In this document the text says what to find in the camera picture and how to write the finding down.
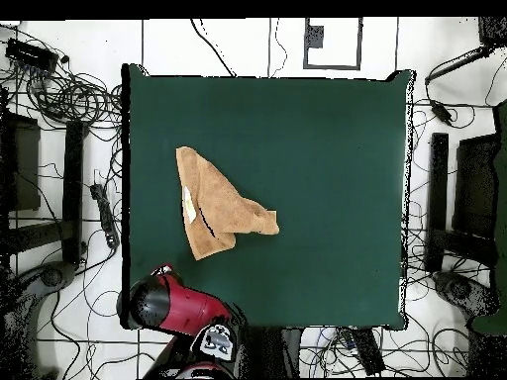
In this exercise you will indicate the small dark grey square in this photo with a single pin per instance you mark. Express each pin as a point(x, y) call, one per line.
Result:
point(315, 36)

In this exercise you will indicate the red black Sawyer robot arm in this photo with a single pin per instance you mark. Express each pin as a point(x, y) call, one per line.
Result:
point(186, 308)

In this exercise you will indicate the black power strip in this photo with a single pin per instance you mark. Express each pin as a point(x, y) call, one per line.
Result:
point(105, 213)

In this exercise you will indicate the black rod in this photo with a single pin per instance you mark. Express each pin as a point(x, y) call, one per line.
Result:
point(455, 65)

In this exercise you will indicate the black frame bar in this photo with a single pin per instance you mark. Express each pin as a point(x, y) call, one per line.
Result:
point(437, 198)
point(73, 190)

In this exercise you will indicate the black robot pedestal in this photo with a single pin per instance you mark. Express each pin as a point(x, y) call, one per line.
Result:
point(273, 352)

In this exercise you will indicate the black speckled box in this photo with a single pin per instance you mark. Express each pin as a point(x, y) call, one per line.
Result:
point(493, 31)

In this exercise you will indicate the black frame panel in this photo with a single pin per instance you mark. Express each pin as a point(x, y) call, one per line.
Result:
point(23, 166)
point(475, 186)

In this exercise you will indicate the dark grey stand base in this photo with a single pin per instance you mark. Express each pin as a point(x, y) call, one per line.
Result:
point(53, 275)
point(459, 291)

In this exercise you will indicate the tan terry towel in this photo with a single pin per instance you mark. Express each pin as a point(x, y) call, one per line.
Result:
point(214, 198)

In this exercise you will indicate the black network switch box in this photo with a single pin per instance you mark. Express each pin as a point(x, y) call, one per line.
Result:
point(29, 53)

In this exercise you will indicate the black flat device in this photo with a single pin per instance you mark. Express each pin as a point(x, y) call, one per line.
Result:
point(368, 352)

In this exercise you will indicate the dark green tablecloth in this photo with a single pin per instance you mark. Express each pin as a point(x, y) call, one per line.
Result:
point(317, 158)

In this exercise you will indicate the black power adapter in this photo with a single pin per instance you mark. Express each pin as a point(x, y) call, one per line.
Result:
point(441, 111)

